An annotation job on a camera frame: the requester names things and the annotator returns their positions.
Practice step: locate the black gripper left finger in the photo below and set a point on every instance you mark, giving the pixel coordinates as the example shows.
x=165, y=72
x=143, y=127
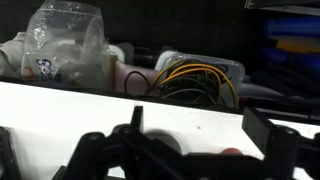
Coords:
x=100, y=156

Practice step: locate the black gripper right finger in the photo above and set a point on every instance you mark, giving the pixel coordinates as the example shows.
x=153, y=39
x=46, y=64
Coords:
x=283, y=150

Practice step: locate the pale pink pouch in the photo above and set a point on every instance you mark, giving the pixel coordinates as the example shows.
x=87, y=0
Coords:
x=121, y=76

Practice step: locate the clear plastic bag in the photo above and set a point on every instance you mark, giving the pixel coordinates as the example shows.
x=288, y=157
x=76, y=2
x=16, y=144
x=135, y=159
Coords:
x=66, y=50

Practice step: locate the white cloth bag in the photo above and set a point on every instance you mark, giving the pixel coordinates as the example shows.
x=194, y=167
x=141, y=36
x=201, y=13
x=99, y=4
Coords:
x=10, y=56

